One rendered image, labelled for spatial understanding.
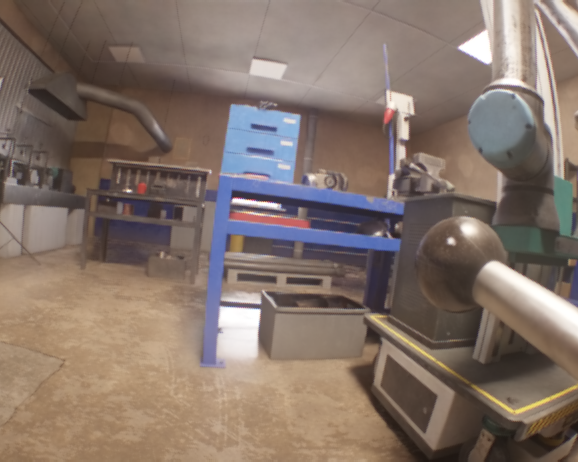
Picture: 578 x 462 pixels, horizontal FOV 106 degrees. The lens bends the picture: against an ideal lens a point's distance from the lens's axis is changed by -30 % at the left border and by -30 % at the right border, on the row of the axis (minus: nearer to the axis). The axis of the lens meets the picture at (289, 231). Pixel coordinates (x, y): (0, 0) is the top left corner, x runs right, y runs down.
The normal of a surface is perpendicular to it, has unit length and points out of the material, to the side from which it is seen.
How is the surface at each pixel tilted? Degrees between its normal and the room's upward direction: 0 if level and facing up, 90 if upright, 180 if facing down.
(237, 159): 90
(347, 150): 90
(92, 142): 90
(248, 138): 90
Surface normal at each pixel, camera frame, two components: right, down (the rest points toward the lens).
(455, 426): 0.16, 0.03
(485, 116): -0.84, 0.00
